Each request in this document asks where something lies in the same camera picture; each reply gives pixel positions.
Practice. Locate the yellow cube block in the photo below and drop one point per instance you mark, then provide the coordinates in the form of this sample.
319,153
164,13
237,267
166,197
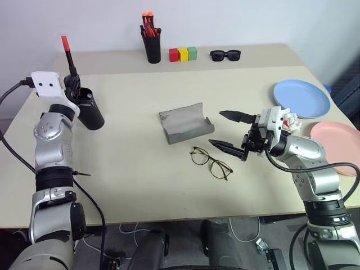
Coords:
183,54

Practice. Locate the green cube block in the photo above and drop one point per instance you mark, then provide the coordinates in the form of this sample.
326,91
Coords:
192,53

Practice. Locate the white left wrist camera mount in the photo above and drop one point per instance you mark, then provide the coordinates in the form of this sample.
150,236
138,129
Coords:
46,84

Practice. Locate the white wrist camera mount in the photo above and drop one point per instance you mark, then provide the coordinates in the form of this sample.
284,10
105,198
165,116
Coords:
274,119
46,84

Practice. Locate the thin-framed clear eyeglasses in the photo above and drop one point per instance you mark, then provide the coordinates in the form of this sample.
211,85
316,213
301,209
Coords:
199,157

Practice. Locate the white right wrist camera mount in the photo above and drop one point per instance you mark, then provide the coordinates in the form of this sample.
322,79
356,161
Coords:
274,119

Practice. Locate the small blue object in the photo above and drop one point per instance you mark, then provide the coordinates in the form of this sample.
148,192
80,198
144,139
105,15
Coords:
328,89

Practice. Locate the pink plate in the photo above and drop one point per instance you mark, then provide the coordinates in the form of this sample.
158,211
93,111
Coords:
334,135

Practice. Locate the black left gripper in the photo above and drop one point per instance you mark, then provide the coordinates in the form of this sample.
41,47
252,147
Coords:
73,94

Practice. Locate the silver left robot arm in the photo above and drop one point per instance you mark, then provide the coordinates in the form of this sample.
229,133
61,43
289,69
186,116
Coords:
47,146

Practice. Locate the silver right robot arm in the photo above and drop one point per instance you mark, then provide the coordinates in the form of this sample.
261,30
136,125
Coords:
312,157

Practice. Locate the black mesh pen holder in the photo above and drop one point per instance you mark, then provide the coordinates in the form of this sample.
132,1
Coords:
153,47

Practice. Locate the red cube block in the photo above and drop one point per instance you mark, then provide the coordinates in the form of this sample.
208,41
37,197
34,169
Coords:
173,55

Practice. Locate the grey open glasses case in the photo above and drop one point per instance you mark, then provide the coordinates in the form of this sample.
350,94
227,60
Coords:
185,123

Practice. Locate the dark ribbed chair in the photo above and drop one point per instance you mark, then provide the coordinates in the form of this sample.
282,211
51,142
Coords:
348,90

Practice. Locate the black cylindrical cup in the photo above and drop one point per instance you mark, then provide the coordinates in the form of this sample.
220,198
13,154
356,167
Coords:
91,118

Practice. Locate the black marker with red cap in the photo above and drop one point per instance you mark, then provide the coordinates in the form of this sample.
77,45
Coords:
67,53

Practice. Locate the black marker with orange cap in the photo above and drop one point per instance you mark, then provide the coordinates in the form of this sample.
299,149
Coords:
145,18
151,17

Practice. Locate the black sunglasses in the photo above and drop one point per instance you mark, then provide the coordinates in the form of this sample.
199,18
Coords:
217,55

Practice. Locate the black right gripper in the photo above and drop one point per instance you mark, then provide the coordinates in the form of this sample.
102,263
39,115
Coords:
257,140

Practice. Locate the metal floor bracket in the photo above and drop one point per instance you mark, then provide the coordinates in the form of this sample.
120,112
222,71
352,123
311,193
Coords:
262,245

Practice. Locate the blue plate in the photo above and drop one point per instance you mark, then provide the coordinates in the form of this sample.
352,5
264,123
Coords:
301,97

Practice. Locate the crumpled white paper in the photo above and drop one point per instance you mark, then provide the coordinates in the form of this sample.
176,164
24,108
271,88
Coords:
294,121

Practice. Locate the dark grey rounded shape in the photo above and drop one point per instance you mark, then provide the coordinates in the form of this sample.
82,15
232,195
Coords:
149,247
222,244

